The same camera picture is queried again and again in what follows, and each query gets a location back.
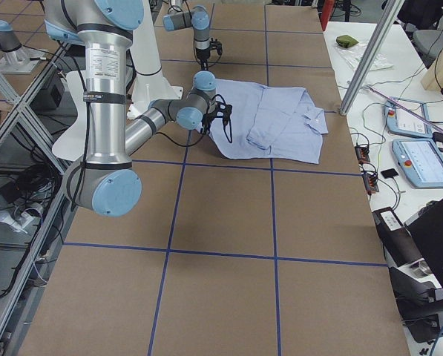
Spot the orange circuit board far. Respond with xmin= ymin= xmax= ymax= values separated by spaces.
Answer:
xmin=355 ymin=145 xmax=370 ymax=165

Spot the clear plastic bag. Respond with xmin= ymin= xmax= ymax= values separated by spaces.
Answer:
xmin=336 ymin=44 xmax=395 ymax=70

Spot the near teach pendant tablet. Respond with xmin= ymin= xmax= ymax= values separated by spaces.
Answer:
xmin=391 ymin=138 xmax=443 ymax=188

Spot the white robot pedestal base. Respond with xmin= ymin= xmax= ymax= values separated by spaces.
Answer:
xmin=116 ymin=1 xmax=183 ymax=120

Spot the orange circuit board near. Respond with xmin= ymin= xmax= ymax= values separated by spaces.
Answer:
xmin=361 ymin=171 xmax=379 ymax=196

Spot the black label printer device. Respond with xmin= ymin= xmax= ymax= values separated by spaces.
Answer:
xmin=373 ymin=208 xmax=443 ymax=326

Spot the aluminium frame post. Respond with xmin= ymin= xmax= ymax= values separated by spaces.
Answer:
xmin=339 ymin=0 xmax=404 ymax=116

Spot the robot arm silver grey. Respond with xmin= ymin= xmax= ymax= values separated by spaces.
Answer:
xmin=163 ymin=1 xmax=223 ymax=70
xmin=45 ymin=1 xmax=232 ymax=217

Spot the white power strip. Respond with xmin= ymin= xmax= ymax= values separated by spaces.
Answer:
xmin=0 ymin=208 xmax=43 ymax=234

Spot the black box under frame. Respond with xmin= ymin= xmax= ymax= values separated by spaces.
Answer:
xmin=30 ymin=75 xmax=65 ymax=111

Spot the grey office chair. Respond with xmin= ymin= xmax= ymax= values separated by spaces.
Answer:
xmin=397 ymin=1 xmax=443 ymax=67

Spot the light blue striped shirt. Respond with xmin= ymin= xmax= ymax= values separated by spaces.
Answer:
xmin=210 ymin=79 xmax=328 ymax=164

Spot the green cloth bundle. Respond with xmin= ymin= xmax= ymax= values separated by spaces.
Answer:
xmin=335 ymin=35 xmax=358 ymax=49

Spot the red fire extinguisher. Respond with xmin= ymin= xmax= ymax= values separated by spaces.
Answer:
xmin=320 ymin=0 xmax=335 ymax=31

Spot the black monitor screen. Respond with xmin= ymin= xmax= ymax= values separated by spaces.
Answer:
xmin=408 ymin=199 xmax=443 ymax=288

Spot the teach pendant tablet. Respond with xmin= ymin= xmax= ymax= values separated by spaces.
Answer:
xmin=384 ymin=97 xmax=433 ymax=139
xmin=391 ymin=138 xmax=443 ymax=188

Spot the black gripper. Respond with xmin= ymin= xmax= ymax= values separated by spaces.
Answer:
xmin=194 ymin=38 xmax=223 ymax=70
xmin=201 ymin=102 xmax=232 ymax=130

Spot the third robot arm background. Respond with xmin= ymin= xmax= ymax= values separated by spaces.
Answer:
xmin=0 ymin=20 xmax=46 ymax=74

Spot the aluminium frame rail structure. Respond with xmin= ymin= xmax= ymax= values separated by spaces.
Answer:
xmin=0 ymin=46 xmax=76 ymax=355

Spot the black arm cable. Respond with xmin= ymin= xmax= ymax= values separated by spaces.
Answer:
xmin=157 ymin=94 xmax=234 ymax=148

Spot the orange circuit board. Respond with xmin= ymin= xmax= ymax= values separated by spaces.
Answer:
xmin=361 ymin=171 xmax=379 ymax=196
xmin=355 ymin=145 xmax=370 ymax=165

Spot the far teach pendant tablet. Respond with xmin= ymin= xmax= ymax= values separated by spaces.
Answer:
xmin=384 ymin=97 xmax=433 ymax=139

